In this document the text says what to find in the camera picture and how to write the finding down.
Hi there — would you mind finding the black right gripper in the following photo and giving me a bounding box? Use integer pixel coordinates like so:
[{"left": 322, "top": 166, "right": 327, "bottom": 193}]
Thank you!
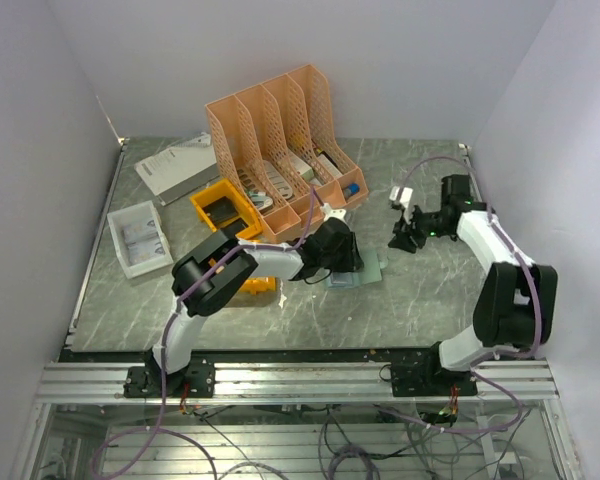
[{"left": 388, "top": 202, "right": 452, "bottom": 253}]

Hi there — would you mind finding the yellow bin with cards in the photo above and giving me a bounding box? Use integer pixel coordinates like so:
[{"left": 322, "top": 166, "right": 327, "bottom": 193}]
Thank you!
[{"left": 239, "top": 277, "right": 276, "bottom": 295}]

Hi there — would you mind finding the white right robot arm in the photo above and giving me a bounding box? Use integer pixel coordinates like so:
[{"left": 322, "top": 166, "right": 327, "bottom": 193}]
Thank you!
[{"left": 387, "top": 174, "right": 558, "bottom": 397}]

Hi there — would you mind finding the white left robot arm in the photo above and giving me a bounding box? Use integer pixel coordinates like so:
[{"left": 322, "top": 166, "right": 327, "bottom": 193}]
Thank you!
[{"left": 140, "top": 218, "right": 364, "bottom": 397}]

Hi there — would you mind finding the white bin with cards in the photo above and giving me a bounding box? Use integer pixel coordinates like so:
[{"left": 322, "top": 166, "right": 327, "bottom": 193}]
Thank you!
[{"left": 107, "top": 201, "right": 173, "bottom": 279}]

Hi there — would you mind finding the blue capped bottle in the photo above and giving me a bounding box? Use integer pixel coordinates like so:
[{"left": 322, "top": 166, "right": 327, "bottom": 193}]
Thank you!
[{"left": 343, "top": 183, "right": 360, "bottom": 198}]

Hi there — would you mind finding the white stapler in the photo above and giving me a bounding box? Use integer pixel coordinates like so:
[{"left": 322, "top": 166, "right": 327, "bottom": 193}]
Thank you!
[{"left": 249, "top": 192, "right": 274, "bottom": 213}]

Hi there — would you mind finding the yellow bin with black items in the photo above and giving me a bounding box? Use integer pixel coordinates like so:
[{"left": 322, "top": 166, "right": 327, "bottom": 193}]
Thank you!
[{"left": 189, "top": 179, "right": 263, "bottom": 240}]

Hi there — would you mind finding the peach plastic file organizer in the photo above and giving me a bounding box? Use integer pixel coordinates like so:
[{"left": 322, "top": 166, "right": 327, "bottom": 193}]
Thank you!
[{"left": 205, "top": 64, "right": 369, "bottom": 243}]

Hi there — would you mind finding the white paper booklet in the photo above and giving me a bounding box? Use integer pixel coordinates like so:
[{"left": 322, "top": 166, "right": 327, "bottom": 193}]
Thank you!
[{"left": 134, "top": 132, "right": 219, "bottom": 206}]

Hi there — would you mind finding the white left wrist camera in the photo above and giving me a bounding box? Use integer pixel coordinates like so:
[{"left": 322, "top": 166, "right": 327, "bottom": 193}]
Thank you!
[{"left": 320, "top": 203, "right": 347, "bottom": 223}]

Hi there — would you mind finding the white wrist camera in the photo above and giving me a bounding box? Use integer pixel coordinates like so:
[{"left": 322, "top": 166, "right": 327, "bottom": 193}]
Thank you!
[
  {"left": 389, "top": 186, "right": 413, "bottom": 210},
  {"left": 320, "top": 203, "right": 347, "bottom": 223}
]

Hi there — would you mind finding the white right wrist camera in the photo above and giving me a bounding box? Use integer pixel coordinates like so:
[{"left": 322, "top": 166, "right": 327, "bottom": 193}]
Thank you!
[{"left": 389, "top": 186, "right": 413, "bottom": 210}]

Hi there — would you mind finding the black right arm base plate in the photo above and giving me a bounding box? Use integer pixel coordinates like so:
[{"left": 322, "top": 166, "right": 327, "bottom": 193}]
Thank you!
[{"left": 379, "top": 364, "right": 477, "bottom": 398}]

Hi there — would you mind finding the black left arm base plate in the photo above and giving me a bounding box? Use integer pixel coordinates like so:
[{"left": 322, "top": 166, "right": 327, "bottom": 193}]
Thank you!
[{"left": 123, "top": 363, "right": 216, "bottom": 399}]

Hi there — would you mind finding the aluminium frame rail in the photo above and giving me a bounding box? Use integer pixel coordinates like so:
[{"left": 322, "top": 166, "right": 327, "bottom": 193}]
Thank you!
[{"left": 35, "top": 360, "right": 559, "bottom": 405}]

